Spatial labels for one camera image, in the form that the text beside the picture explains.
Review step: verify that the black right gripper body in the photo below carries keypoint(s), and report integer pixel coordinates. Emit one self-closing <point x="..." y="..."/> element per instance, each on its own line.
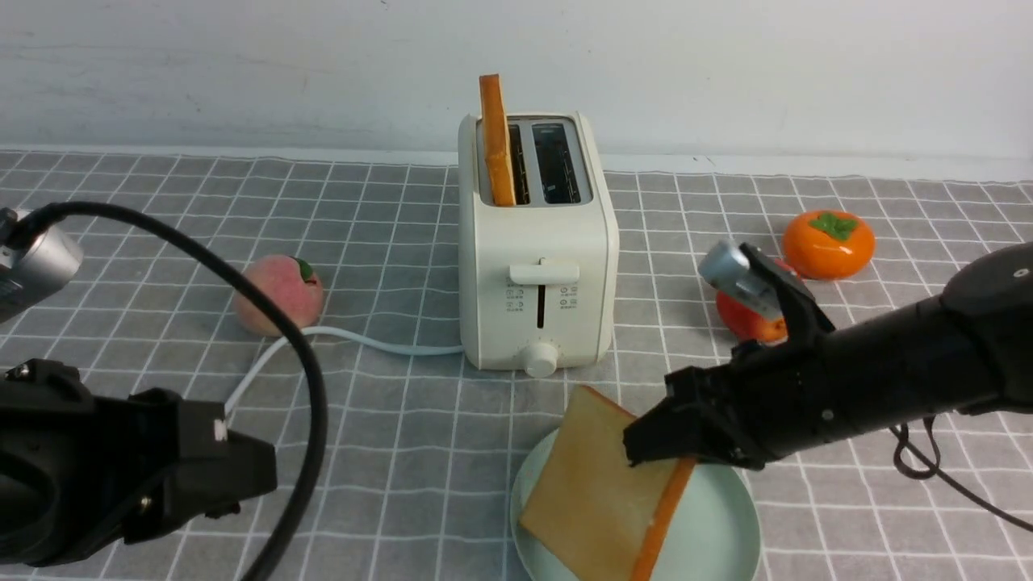
<point x="764" y="405"/>

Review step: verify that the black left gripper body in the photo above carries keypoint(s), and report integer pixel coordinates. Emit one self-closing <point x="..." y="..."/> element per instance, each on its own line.
<point x="81" y="471"/>

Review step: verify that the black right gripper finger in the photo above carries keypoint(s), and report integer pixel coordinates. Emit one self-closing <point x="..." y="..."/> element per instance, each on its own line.
<point x="656" y="436"/>

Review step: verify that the toast slice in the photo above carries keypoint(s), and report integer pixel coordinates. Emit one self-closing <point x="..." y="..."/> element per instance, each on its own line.
<point x="497" y="149"/>
<point x="601" y="517"/>

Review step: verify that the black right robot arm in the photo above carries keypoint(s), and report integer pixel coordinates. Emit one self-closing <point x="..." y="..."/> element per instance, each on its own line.
<point x="966" y="350"/>

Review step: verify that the red yellow apple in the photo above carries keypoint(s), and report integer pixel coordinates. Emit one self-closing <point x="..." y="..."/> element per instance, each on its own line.
<point x="746" y="325"/>

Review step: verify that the light green plate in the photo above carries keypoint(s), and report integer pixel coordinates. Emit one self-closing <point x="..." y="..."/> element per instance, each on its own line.
<point x="715" y="533"/>

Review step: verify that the orange persimmon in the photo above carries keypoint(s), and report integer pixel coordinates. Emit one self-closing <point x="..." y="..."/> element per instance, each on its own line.
<point x="828" y="245"/>

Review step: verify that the white toaster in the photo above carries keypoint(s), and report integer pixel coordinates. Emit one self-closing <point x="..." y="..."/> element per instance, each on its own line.
<point x="537" y="280"/>

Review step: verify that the grey checkered tablecloth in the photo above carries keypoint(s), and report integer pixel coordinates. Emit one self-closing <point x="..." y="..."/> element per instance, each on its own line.
<point x="422" y="452"/>

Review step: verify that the pink peach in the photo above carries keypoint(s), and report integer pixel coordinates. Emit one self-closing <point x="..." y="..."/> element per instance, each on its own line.
<point x="291" y="284"/>

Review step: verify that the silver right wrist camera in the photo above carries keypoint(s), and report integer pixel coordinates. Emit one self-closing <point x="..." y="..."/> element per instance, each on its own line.
<point x="728" y="269"/>

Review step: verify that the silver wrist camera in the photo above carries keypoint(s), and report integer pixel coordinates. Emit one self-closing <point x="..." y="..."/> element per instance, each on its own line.
<point x="728" y="269"/>
<point x="35" y="270"/>

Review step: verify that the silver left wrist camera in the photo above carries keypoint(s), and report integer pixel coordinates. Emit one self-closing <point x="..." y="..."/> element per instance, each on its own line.
<point x="35" y="270"/>

